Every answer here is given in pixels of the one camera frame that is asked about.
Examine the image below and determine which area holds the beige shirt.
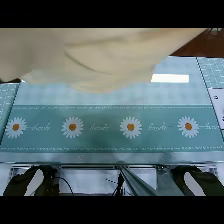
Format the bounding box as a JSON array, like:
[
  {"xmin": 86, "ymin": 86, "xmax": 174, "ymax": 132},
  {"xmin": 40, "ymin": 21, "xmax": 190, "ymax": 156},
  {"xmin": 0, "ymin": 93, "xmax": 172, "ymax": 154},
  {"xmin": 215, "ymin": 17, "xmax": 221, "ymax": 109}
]
[{"xmin": 0, "ymin": 27, "xmax": 208, "ymax": 95}]

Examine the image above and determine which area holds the black cable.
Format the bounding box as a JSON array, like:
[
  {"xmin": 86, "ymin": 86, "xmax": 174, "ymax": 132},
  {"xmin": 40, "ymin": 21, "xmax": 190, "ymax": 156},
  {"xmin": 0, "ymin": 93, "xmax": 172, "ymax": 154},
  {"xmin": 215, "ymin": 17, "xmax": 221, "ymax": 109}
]
[
  {"xmin": 53, "ymin": 176, "xmax": 75, "ymax": 197},
  {"xmin": 112, "ymin": 171, "xmax": 126, "ymax": 197}
]

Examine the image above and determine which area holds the silver frame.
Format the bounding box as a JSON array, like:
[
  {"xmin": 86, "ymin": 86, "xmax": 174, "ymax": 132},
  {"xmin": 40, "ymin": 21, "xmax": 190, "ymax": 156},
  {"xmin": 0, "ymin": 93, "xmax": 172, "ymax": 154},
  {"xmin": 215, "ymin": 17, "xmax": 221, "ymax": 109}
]
[{"xmin": 0, "ymin": 161, "xmax": 224, "ymax": 197}]

